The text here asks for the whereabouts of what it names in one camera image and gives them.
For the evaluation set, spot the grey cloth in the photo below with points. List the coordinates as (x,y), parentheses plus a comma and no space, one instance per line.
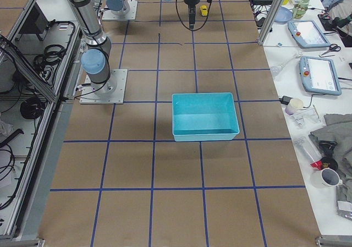
(337,129)

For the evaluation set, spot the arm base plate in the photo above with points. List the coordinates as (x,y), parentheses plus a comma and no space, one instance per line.
(120,10)
(112,92)

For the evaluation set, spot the white mug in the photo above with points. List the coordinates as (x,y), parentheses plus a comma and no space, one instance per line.
(325,178)

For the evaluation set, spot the far teach pendant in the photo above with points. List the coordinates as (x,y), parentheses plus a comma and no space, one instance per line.
(307,34)

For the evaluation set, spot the paper cup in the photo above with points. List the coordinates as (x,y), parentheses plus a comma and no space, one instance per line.
(293,106)

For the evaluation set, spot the blue plastic plate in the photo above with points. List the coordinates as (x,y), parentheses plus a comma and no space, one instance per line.
(283,15)

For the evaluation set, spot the yellow beetle toy car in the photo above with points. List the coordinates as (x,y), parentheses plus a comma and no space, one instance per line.
(204,11)

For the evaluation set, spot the scissors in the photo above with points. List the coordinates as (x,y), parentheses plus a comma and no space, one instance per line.
(332,48)

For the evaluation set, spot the turquoise plastic bin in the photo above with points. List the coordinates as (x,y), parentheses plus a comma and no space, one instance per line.
(204,117)

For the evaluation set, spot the teach pendant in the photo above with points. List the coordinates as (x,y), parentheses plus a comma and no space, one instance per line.
(319,76)
(307,34)

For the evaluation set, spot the near teach pendant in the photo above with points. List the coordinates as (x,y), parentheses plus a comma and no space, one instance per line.
(319,76)

